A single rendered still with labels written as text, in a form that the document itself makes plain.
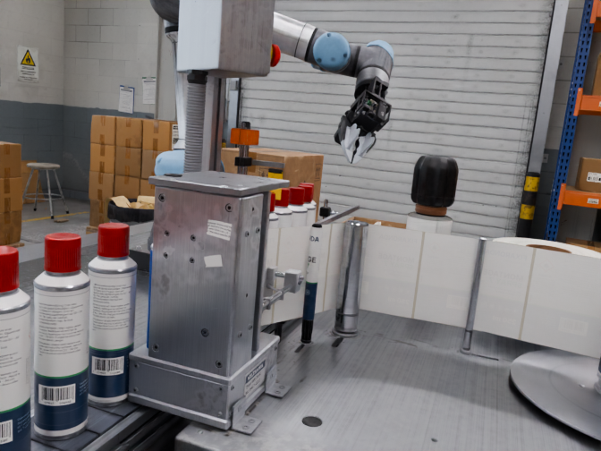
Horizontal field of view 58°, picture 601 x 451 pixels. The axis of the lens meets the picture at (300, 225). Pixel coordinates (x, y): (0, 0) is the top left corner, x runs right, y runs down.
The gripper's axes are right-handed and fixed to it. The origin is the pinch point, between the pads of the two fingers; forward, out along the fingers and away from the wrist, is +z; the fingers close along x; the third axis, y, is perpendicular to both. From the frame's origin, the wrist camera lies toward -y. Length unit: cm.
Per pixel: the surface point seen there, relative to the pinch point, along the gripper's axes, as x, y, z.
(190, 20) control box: -40.8, 13.6, 2.8
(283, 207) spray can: -10.1, -3.7, 16.4
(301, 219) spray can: -4.7, -6.2, 15.2
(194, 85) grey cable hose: -35.3, 12.2, 14.2
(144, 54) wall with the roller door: -108, -427, -403
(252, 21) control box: -31.7, 22.4, 5.6
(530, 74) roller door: 208, -143, -335
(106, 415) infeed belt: -28, 15, 66
